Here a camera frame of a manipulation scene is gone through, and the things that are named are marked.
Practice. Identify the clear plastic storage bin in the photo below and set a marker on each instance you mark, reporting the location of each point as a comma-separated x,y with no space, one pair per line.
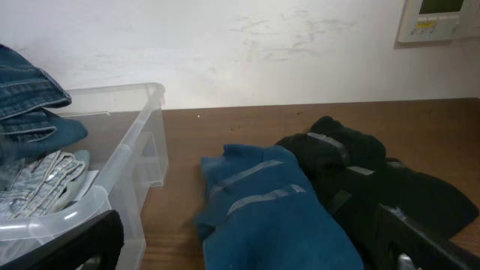
128,152

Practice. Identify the black folded garment upper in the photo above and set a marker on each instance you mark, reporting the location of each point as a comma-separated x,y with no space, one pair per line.
330,145

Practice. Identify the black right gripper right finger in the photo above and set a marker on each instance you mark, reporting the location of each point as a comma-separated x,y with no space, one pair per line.
401,243

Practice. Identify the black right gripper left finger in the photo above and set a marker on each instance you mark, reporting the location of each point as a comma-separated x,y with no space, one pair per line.
94,244

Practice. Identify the white wall control panel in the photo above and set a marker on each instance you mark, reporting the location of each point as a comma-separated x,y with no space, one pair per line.
438,20

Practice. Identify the teal blue folded garment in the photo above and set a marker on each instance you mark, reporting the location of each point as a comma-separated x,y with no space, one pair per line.
262,213

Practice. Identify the light blue jeans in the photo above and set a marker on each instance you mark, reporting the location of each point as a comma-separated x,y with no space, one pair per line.
33,188

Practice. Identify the black folded garment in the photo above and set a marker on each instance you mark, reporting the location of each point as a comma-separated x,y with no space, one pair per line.
330,145
351,195

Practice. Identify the dark blue jeans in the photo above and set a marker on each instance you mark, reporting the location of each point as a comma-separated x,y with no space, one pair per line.
28,127

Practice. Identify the black folded garment lower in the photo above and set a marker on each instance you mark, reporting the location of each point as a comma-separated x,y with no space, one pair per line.
351,195

